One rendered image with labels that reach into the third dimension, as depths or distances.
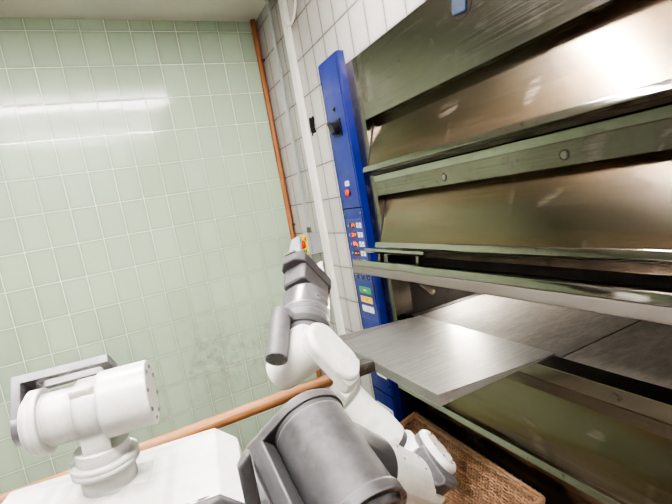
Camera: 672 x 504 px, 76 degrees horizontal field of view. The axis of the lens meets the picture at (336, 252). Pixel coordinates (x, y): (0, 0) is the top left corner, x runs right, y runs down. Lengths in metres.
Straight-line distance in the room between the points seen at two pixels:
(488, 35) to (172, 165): 1.57
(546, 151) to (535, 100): 0.11
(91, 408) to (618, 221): 0.86
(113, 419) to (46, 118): 1.89
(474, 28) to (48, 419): 1.06
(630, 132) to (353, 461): 0.71
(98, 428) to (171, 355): 1.79
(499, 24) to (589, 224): 0.47
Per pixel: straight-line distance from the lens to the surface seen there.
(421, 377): 1.11
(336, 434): 0.50
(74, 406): 0.49
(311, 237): 1.99
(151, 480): 0.52
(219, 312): 2.26
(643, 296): 0.78
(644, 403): 1.04
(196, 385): 2.33
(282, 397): 1.09
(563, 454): 1.21
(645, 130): 0.90
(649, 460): 1.11
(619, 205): 0.94
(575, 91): 0.95
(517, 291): 0.91
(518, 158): 1.05
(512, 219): 1.08
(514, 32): 1.07
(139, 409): 0.48
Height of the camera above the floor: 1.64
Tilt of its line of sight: 7 degrees down
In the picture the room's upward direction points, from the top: 10 degrees counter-clockwise
